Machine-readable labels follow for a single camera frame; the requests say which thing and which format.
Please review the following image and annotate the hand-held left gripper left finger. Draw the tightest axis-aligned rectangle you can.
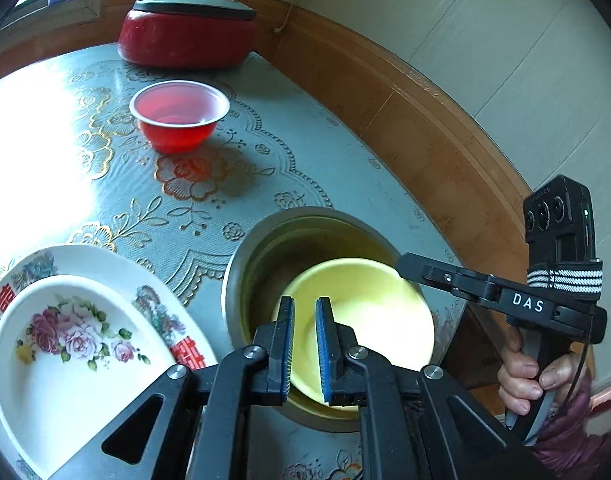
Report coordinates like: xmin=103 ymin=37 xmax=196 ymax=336
xmin=55 ymin=296 xmax=296 ymax=480

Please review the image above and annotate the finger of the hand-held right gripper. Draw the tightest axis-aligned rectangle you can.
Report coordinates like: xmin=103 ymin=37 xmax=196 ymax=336
xmin=395 ymin=252 xmax=501 ymax=303

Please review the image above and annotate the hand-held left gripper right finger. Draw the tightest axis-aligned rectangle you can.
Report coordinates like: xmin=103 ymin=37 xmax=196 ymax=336
xmin=315 ymin=296 xmax=551 ymax=480

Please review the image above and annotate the yellow bowl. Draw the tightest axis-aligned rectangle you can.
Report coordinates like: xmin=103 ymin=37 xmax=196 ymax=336
xmin=280 ymin=257 xmax=436 ymax=413

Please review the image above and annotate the steel bowl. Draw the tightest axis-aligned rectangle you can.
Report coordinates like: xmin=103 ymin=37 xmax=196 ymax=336
xmin=221 ymin=207 xmax=436 ymax=433

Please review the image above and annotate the white plate with red print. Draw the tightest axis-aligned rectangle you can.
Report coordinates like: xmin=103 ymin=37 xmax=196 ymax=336
xmin=0 ymin=244 xmax=220 ymax=411

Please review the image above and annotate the white rose print plate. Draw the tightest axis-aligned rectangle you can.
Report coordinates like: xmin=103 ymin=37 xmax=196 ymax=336
xmin=0 ymin=274 xmax=178 ymax=480

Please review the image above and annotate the person's right forearm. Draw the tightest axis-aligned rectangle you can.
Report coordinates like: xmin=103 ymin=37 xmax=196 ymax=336
xmin=528 ymin=375 xmax=611 ymax=480

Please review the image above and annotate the person's right hand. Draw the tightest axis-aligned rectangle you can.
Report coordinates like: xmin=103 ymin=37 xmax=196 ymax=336
xmin=498 ymin=325 xmax=586 ymax=416

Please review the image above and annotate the floral gold print tablecloth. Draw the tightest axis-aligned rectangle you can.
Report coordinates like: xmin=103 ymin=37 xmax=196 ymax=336
xmin=0 ymin=42 xmax=479 ymax=480

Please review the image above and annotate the red plastic bowl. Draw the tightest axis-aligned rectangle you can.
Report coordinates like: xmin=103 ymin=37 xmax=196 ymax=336
xmin=129 ymin=80 xmax=231 ymax=155

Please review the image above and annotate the red cooking pot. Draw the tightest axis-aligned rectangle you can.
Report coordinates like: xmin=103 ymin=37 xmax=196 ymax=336
xmin=118 ymin=7 xmax=256 ymax=70

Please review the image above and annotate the grey pot lid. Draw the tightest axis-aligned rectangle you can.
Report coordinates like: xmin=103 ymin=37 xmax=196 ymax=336
xmin=132 ymin=0 xmax=257 ymax=22

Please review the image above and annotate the white cord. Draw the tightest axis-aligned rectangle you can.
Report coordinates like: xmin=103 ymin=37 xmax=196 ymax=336
xmin=271 ymin=4 xmax=292 ymax=36

